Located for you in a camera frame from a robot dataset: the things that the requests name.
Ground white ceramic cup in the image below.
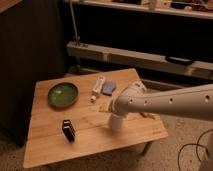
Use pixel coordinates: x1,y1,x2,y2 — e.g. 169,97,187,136
108,114,123,131

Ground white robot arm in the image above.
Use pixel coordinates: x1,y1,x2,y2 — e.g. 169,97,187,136
99,81,213,121

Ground black eraser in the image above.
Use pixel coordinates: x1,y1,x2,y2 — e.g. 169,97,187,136
62,120,75,141

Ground blue sponge block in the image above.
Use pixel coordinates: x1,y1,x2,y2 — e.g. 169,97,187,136
102,81,116,96

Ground wooden folding table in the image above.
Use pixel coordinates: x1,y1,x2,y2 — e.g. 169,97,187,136
23,74,168,168

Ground green bowl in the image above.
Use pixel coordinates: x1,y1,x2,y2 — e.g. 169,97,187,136
48,82,78,108

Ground orange carrot toy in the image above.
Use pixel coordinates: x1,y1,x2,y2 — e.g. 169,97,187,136
140,113,156,120

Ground metal shelf rack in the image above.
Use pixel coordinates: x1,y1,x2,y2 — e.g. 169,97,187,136
63,0,213,80

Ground dark cabinet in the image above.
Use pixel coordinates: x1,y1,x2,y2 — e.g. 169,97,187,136
0,0,66,146

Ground black floor cables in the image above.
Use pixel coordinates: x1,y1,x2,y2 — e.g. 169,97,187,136
177,129,213,171

